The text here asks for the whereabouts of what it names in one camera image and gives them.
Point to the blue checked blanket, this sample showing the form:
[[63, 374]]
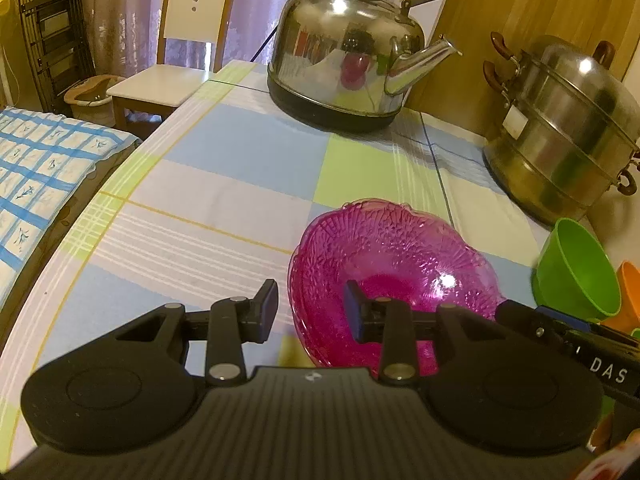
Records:
[[45, 160]]

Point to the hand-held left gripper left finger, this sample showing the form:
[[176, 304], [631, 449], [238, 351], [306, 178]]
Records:
[[271, 307]]

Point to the green plastic bowl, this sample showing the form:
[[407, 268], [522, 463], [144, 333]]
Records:
[[575, 265]]

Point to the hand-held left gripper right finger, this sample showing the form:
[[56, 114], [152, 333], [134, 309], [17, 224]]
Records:
[[351, 310]]

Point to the orange plastic bowl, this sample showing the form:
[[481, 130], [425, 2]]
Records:
[[631, 290]]

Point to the stainless steel steamer pot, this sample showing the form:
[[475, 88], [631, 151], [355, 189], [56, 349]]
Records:
[[560, 135]]

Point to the stainless steel kettle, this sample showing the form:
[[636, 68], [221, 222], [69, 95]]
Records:
[[325, 60]]

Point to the checked pastel tablecloth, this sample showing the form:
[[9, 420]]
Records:
[[225, 185]]

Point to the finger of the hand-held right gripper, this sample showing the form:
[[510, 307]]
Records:
[[530, 321]]

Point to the purple sheer curtain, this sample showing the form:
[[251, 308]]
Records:
[[130, 0]]

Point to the white wooden chair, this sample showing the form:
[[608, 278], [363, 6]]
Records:
[[150, 82]]

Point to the black metal rack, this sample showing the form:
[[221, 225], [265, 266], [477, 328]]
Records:
[[50, 20]]

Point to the beige plastic basin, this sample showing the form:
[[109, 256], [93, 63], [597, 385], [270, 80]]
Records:
[[92, 95]]

